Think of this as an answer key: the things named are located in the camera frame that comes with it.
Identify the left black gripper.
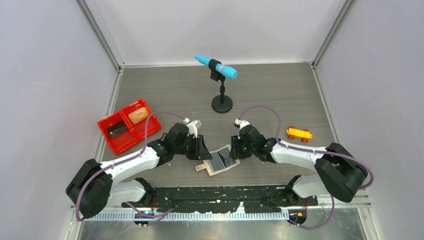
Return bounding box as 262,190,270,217
173,134,212,160

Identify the beige card holder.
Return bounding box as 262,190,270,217
195,159,240,176

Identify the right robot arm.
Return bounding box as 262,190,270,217
230,124,370,205

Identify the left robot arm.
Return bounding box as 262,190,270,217
65,120,212,219

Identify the tan card case in bin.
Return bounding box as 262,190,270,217
128,107,149,124

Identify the black card case in bin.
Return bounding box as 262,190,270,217
107,121,128,138

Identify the black microphone stand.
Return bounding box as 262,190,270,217
211,78,233,114

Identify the yellow toy brick car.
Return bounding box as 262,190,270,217
286,126,314,143

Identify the red two-compartment bin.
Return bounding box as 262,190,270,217
97,98,162,155

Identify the blue toy microphone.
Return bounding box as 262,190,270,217
194,54,238,81

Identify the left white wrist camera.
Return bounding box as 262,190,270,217
183,117,202,138

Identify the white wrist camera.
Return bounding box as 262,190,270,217
183,117,202,138
234,118,251,131

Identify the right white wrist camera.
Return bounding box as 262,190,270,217
234,118,251,131

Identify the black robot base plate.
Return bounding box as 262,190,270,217
131,185,318,214

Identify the ribbed metal front rail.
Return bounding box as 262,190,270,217
87,209,290,222

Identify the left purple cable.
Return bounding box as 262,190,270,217
75,111,190,222

